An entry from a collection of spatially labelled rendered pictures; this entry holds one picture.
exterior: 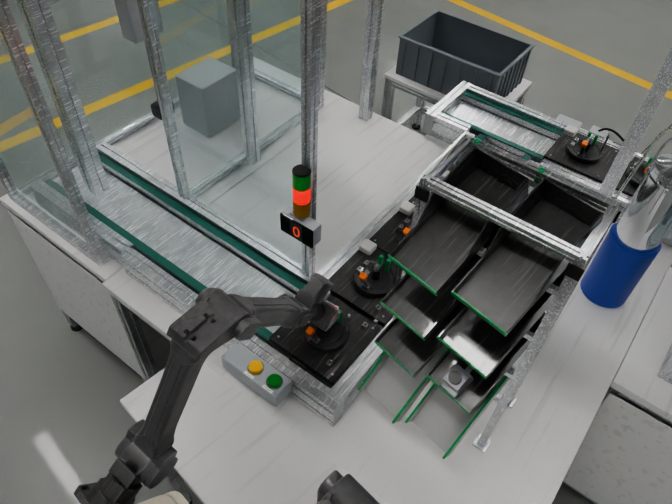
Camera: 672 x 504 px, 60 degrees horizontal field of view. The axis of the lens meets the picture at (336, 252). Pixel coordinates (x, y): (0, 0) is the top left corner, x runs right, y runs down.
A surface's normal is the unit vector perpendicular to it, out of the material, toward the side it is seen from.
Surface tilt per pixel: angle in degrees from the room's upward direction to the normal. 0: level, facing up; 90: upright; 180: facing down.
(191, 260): 0
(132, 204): 0
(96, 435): 0
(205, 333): 10
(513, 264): 25
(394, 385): 45
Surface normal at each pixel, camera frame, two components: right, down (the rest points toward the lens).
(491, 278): -0.27, -0.40
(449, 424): -0.49, -0.13
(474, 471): 0.04, -0.66
